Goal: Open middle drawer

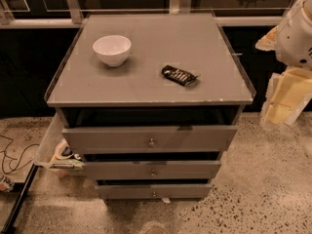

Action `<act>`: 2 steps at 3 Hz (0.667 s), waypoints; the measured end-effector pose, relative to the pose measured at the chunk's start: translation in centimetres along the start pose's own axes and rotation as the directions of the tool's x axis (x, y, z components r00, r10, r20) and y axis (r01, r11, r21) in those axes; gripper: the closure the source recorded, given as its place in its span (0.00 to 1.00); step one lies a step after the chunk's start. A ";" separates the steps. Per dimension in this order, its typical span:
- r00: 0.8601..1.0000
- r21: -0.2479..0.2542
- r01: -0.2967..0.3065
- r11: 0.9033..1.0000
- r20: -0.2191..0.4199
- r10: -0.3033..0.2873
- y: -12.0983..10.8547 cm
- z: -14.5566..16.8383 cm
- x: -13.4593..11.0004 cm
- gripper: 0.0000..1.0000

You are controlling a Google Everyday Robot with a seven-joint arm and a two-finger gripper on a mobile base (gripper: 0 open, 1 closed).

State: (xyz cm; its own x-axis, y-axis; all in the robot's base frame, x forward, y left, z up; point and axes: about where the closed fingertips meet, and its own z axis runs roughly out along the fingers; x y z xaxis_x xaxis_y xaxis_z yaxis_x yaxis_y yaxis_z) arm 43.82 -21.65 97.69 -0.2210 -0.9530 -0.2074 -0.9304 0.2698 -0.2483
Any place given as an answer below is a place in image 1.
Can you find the metal window railing frame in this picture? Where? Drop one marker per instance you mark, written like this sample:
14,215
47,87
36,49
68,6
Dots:
72,13

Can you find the grey top drawer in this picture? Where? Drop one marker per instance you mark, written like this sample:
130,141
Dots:
152,129

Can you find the white ceramic bowl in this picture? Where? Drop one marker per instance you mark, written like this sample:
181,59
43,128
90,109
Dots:
113,50

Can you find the black snack wrapper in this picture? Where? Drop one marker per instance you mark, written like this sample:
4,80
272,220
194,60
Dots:
179,76

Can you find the clear plastic storage bin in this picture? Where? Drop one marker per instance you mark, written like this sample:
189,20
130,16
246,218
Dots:
49,153

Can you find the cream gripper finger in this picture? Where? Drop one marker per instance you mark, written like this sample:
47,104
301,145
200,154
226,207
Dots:
286,96
268,41

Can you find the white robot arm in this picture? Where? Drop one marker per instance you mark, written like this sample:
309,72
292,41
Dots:
294,36

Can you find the grey drawer cabinet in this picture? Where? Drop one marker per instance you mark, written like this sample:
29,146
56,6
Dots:
191,42

